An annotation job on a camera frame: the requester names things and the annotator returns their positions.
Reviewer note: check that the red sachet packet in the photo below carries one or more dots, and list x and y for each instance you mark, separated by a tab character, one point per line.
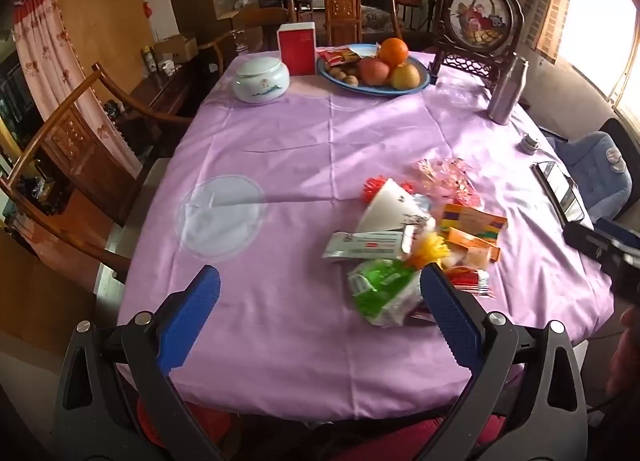
470	281

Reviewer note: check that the pink cellophane wrapper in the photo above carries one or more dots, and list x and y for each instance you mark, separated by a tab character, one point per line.
447	178

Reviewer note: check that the metal bottle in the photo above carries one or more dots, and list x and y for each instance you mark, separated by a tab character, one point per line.
506	96

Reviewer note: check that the black smartphone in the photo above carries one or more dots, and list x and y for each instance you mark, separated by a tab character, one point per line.
557	188

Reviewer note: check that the red snack packet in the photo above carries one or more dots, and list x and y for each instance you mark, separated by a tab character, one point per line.
336	57

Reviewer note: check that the dark wooden side cabinet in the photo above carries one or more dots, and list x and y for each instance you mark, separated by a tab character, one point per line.
165	96

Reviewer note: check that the pink curtain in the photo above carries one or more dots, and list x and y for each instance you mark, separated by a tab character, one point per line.
45	56

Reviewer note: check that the green white plastic bag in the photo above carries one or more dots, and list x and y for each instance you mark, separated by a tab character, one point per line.
382	291

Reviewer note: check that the blue fabric chair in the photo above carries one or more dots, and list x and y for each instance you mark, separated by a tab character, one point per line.
600	166

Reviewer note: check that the orange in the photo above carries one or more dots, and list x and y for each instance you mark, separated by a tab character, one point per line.
393	51

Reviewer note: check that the yellow foam fruit net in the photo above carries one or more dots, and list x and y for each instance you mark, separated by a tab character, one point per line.
430	251

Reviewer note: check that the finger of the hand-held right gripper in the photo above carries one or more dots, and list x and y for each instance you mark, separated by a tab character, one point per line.
585	238

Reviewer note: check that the blue fruit plate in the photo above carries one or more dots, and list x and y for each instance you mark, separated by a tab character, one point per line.
380	91

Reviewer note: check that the red foam fruit net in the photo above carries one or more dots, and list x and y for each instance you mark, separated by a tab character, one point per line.
375	187

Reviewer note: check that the white ceramic lidded jar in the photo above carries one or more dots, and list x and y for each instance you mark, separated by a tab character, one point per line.
262	83

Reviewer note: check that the cardboard box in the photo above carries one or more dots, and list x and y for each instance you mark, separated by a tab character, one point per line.
175	48

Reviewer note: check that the person's right hand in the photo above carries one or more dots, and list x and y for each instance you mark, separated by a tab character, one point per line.
629	351

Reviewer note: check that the red box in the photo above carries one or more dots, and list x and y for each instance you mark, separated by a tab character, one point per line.
297	51

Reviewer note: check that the orange yellow carton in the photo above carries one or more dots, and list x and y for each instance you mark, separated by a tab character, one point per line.
475	221

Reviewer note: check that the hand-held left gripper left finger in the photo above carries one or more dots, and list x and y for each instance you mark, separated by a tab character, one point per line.
192	321

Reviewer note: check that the brown walnut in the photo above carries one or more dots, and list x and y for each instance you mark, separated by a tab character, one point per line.
336	73
351	81

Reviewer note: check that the window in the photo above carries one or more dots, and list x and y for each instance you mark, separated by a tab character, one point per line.
600	16

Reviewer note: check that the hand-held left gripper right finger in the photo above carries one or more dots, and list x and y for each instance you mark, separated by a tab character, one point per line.
450	321

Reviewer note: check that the orange packet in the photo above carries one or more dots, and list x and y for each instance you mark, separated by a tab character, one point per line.
470	241

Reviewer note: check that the spray can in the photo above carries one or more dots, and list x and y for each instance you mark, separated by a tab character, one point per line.
148	60

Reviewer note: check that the red apple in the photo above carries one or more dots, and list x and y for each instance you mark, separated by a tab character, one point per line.
374	72

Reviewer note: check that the round framed embroidery screen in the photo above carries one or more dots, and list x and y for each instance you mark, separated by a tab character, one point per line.
477	16

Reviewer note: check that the white paper cone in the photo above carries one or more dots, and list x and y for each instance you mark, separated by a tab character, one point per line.
387	211

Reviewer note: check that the small metal cap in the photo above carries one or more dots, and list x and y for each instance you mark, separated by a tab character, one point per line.
529	145

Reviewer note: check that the wooden armchair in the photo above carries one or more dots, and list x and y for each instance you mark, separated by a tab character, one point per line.
260	18
75	141

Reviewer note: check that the white green packet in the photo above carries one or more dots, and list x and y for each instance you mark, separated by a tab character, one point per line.
365	245

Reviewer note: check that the yellow pear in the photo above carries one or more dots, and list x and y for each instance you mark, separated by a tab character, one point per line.
405	77

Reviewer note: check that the carved wooden chair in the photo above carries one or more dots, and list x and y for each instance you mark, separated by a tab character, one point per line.
342	11

